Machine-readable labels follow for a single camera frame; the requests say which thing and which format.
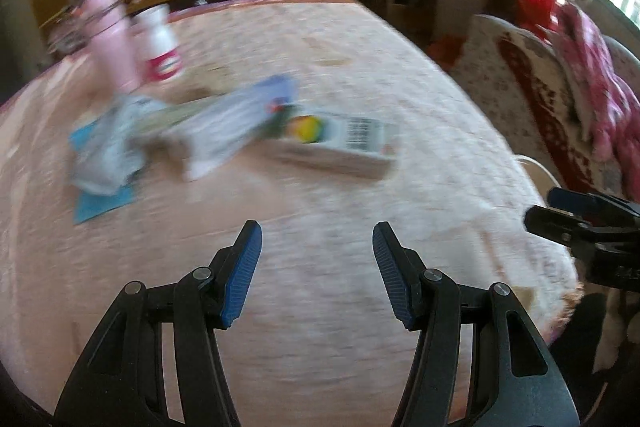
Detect red cloth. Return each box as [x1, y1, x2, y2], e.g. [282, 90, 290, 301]
[510, 0, 558, 32]

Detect white printed wrapper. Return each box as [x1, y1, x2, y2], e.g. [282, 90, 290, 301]
[70, 96, 171, 195]

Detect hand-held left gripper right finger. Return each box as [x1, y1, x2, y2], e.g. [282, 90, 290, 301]
[372, 221, 581, 427]

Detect white bottle with pink label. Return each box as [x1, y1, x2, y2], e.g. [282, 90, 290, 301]
[134, 4, 185, 84]

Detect pink insulated bottle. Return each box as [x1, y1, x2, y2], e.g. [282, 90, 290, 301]
[80, 0, 141, 90]

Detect pink patterned garment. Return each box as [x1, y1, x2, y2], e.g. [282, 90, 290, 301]
[552, 0, 640, 162]

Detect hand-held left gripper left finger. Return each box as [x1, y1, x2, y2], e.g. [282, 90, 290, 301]
[54, 220, 263, 427]

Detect floral covered sofa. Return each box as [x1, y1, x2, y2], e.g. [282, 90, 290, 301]
[450, 14, 640, 208]

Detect pink quilted table cover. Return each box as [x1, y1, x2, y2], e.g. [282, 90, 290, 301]
[0, 0, 583, 413]

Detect white box with colourful print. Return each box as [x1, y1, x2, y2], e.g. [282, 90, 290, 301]
[260, 112, 401, 180]

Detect white plastic bags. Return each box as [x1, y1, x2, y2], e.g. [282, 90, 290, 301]
[180, 74, 298, 182]

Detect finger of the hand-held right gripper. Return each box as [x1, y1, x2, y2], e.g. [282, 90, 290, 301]
[524, 205, 640, 253]
[547, 188, 640, 220]

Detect blue snack packet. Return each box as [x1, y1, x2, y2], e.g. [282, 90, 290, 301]
[69, 122, 138, 225]

